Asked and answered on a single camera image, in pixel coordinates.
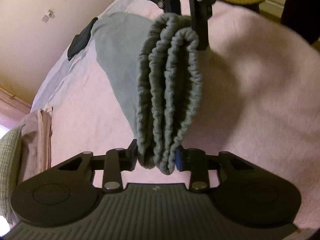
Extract grey-green sweatpants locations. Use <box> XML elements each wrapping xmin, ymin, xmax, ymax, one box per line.
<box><xmin>92</xmin><ymin>12</ymin><xmax>202</xmax><ymax>175</ymax></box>

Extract beige folded blanket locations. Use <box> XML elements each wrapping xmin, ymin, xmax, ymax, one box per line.
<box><xmin>18</xmin><ymin>106</ymin><xmax>53</xmax><ymax>182</ymax></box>

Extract folded dark green garment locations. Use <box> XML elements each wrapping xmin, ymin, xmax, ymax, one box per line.
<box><xmin>67</xmin><ymin>17</ymin><xmax>98</xmax><ymax>61</ymax></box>

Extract green knitted cushion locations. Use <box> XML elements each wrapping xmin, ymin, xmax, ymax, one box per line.
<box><xmin>1</xmin><ymin>125</ymin><xmax>24</xmax><ymax>224</ymax></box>

